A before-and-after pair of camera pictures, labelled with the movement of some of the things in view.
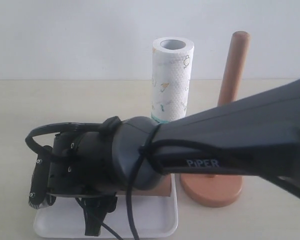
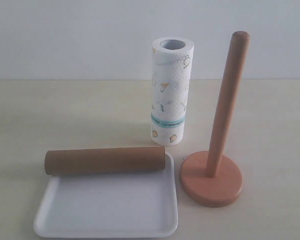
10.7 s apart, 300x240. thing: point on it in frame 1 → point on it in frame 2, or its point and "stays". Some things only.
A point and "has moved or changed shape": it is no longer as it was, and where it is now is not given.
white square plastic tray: (63, 217) stays
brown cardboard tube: (162, 188) has moved or changed shape
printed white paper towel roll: (172, 60) stays
